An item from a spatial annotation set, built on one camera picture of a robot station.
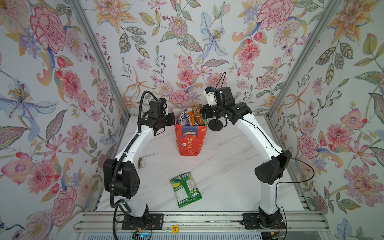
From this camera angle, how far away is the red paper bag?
84 cm

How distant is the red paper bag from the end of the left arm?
10 centimetres

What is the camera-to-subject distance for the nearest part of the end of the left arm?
0.62 meters
